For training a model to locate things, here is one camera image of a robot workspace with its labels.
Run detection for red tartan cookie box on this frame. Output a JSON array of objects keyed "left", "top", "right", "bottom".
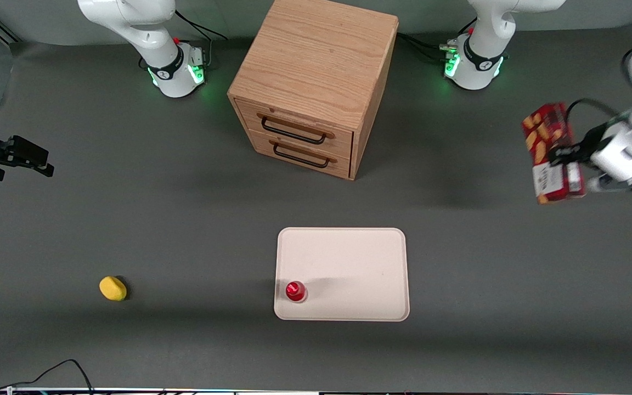
[{"left": 522, "top": 102, "right": 587, "bottom": 205}]

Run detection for cream rectangular tray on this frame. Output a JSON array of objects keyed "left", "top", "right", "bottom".
[{"left": 274, "top": 227, "right": 410, "bottom": 322}]

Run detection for yellow lemon-shaped object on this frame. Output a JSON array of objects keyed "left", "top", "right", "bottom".
[{"left": 99, "top": 276, "right": 128, "bottom": 302}]

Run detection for wooden two-drawer cabinet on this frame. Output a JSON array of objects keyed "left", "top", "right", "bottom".
[{"left": 227, "top": 0, "right": 399, "bottom": 181}]

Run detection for small red cup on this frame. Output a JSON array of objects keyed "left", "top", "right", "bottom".
[{"left": 285, "top": 280, "right": 309, "bottom": 303}]

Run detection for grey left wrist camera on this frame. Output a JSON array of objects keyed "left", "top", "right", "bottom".
[{"left": 586, "top": 171, "right": 632, "bottom": 193}]

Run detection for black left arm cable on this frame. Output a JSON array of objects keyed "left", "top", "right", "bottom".
[{"left": 565, "top": 98, "right": 622, "bottom": 132}]

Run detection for black slotted rail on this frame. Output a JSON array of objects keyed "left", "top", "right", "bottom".
[{"left": 0, "top": 7, "right": 21, "bottom": 46}]

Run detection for black left arm base cables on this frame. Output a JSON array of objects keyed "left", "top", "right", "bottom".
[{"left": 397, "top": 16, "right": 478, "bottom": 64}]

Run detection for black arm base cables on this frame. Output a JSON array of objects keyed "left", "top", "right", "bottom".
[
  {"left": 174, "top": 9, "right": 228, "bottom": 70},
  {"left": 397, "top": 16, "right": 478, "bottom": 64}
]

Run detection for thin black floor cable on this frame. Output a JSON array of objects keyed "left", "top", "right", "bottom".
[{"left": 0, "top": 359, "right": 95, "bottom": 395}]

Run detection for black right arm base cables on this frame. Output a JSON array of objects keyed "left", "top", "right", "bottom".
[{"left": 174, "top": 9, "right": 228, "bottom": 70}]

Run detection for wooden drawer with short handle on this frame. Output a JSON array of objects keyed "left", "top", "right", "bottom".
[{"left": 248, "top": 131, "right": 352, "bottom": 180}]

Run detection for short black drawer handle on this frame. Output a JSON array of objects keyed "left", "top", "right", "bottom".
[{"left": 269, "top": 139, "right": 338, "bottom": 170}]

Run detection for long black drawer handle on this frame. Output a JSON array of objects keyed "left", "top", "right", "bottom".
[{"left": 256, "top": 112, "right": 335, "bottom": 146}]

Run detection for wooden drawer with long handle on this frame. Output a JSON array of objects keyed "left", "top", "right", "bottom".
[{"left": 235, "top": 98, "right": 355, "bottom": 161}]

